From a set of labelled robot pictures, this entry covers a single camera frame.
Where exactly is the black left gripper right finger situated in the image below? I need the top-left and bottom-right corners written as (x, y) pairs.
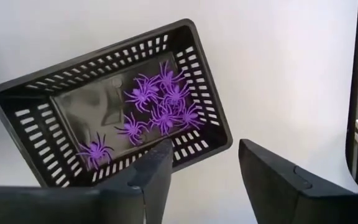
top-left (238, 138), bottom-right (354, 224)

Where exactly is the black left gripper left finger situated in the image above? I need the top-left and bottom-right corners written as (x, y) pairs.
top-left (98, 138), bottom-right (174, 224)

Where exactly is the black plastic slotted basket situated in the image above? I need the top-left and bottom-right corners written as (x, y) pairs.
top-left (0, 17), bottom-right (233, 189)

